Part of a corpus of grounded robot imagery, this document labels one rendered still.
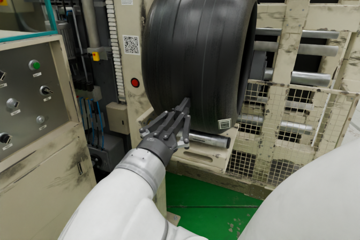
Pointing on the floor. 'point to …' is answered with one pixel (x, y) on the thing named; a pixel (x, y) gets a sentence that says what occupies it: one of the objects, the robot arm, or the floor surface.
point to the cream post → (126, 26)
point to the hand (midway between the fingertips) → (183, 108)
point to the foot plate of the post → (173, 218)
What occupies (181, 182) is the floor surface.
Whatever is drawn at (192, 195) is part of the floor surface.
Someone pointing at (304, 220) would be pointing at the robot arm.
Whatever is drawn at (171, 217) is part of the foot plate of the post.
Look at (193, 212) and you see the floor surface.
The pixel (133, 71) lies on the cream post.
